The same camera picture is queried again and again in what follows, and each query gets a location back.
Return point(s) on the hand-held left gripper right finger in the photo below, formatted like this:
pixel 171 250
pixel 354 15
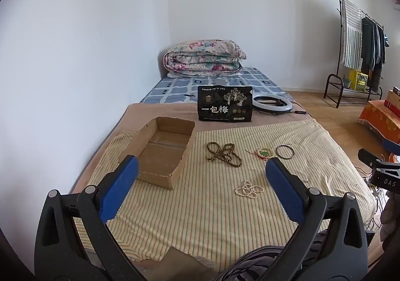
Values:
pixel 286 190

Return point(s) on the blue checked bed sheet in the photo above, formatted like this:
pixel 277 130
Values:
pixel 175 90

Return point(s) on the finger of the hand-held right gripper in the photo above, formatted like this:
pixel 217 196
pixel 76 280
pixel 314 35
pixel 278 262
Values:
pixel 392 146
pixel 372 159

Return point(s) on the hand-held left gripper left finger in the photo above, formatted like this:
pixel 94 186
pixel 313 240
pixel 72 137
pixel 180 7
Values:
pixel 120 187

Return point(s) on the dark hanging clothes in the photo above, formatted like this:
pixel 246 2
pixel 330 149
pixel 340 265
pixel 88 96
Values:
pixel 372 43

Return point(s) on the tan blanket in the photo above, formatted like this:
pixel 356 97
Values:
pixel 175 112

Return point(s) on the folded floral quilt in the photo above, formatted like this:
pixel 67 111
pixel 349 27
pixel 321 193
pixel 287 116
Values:
pixel 203 55

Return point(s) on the brown and red box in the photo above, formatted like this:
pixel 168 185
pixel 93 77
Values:
pixel 394 98

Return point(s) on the orange patterned cloth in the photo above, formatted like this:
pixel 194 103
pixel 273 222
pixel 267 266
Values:
pixel 378 118

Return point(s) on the striped hanging towel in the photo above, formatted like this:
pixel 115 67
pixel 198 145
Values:
pixel 351 34

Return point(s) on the dark thin bangle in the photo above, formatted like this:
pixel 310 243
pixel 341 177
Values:
pixel 277 152

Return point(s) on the black snack bag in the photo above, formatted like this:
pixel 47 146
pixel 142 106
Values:
pixel 225 105

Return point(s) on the yellow striped cloth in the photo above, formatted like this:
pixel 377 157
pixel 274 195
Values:
pixel 203 221

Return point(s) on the cardboard box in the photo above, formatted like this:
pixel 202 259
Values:
pixel 162 156

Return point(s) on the yellow box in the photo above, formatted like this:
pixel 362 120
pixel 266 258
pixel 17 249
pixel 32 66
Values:
pixel 358 80

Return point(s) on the brown cloth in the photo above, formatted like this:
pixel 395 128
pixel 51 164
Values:
pixel 178 265

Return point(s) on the striped grey trousers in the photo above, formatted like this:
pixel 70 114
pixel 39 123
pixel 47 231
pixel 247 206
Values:
pixel 250 265

